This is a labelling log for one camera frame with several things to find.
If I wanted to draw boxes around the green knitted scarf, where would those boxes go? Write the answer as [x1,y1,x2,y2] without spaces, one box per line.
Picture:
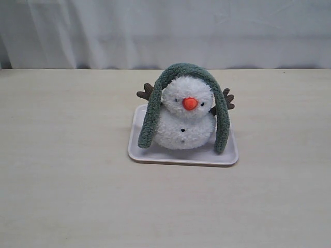
[137,62,232,156]

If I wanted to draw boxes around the white plush snowman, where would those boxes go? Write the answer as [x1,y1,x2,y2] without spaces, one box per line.
[136,74,235,151]

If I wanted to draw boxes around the white rectangular tray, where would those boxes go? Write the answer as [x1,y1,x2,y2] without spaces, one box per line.
[127,104,239,167]

